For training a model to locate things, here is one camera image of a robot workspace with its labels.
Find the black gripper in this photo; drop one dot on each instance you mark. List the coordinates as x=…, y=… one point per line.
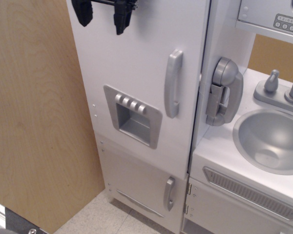
x=122, y=12

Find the white toy kitchen cabinet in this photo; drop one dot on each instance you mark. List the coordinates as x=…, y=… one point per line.
x=213, y=146

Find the white oven door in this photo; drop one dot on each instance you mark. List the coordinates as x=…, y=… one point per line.
x=213, y=212

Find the grey toy wall phone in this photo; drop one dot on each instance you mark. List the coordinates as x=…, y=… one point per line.
x=225, y=93

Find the white lower freezer door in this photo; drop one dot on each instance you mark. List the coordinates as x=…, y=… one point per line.
x=140, y=185

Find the upper brass hinge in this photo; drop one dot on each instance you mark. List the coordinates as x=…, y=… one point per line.
x=189, y=188

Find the grey oven vent panel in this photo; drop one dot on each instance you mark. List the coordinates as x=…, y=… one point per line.
x=250, y=194

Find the white toy fridge door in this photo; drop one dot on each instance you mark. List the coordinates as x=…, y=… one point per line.
x=135, y=63

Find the grey ice dispenser panel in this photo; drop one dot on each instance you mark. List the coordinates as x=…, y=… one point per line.
x=133, y=117

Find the toy microwave with keypad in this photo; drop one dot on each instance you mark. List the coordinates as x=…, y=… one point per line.
x=271, y=14

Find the light plywood board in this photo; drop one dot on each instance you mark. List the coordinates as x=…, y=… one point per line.
x=49, y=164

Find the silver toy sink bowl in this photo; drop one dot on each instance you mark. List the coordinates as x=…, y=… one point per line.
x=265, y=139

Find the black metal base plate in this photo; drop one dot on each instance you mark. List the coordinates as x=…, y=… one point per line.
x=20, y=225

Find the grey lower door handle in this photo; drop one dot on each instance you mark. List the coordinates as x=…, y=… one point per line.
x=167, y=200

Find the grey toy faucet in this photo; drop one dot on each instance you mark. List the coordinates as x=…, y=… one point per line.
x=271, y=92

